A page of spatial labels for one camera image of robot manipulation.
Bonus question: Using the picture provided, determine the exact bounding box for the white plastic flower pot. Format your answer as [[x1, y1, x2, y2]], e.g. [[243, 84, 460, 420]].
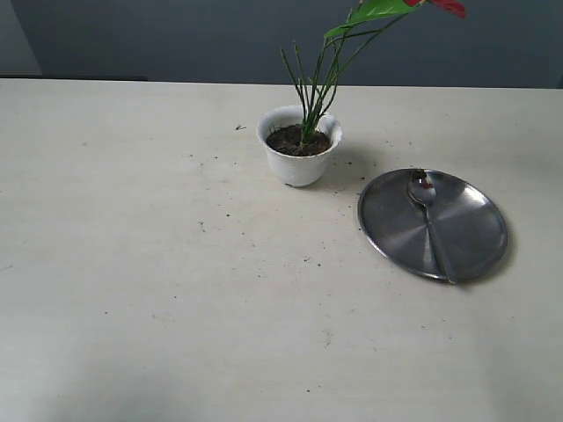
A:
[[256, 105, 343, 187]]

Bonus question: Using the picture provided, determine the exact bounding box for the round steel plate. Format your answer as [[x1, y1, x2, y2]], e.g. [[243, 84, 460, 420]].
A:
[[357, 169, 508, 282]]

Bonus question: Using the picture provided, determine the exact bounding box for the brown soil clump with roots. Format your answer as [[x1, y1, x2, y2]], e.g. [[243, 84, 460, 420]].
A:
[[266, 125, 332, 156]]

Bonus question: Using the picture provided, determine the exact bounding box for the red artificial flower with stems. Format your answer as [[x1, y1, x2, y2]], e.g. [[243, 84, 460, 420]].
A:
[[280, 0, 467, 153]]

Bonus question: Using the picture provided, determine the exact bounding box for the steel spork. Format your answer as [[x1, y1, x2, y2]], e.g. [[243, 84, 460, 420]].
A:
[[407, 169, 457, 285]]

